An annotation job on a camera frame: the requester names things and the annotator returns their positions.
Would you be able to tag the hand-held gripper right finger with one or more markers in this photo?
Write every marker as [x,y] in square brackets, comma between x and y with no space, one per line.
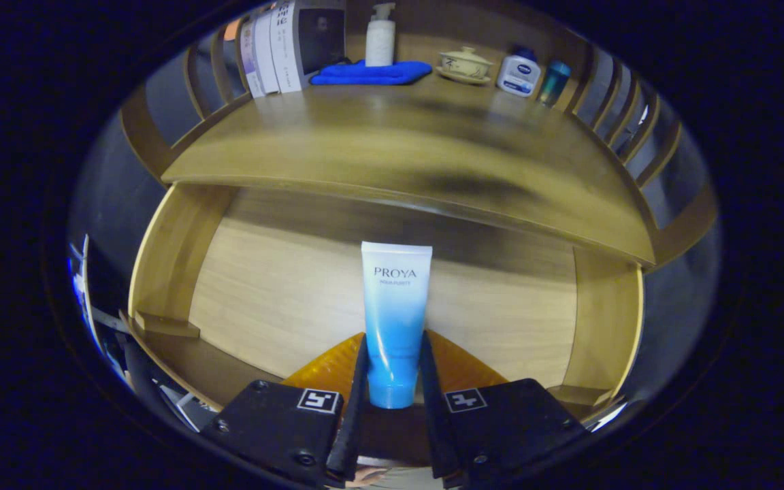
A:
[433,415]

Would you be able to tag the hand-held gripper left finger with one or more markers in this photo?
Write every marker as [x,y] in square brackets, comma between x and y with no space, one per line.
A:
[358,408]

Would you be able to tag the blue and white tube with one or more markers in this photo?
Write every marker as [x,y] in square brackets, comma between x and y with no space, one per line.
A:
[395,320]

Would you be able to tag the wooden drawer with black knob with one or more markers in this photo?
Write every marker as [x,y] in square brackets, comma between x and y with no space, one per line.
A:
[283,292]

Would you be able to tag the wooden countertop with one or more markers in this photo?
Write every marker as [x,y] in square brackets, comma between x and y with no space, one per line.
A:
[378,136]

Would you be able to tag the wooden cabinet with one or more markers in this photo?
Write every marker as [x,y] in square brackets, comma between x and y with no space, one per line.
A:
[433,30]

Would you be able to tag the blue folded cloth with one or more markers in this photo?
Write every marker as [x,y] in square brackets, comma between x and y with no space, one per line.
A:
[371,73]

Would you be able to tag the beige lidded tea cup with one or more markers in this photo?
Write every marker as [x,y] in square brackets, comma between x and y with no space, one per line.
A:
[465,64]

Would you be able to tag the white lotion bottle blue cap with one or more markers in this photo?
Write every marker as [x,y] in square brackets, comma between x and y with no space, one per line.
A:
[519,73]

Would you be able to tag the teal slim bottle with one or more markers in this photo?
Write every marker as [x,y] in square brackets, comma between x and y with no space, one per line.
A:
[553,83]

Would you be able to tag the thin purple book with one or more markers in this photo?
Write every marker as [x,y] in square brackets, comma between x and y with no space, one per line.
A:
[250,64]

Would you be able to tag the thin white book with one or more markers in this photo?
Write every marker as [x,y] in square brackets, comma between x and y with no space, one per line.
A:
[267,58]

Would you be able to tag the white pump bottle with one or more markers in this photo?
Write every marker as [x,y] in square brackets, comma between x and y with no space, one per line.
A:
[380,41]

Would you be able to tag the thick grey and white book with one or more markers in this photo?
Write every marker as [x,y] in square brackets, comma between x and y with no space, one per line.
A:
[317,41]

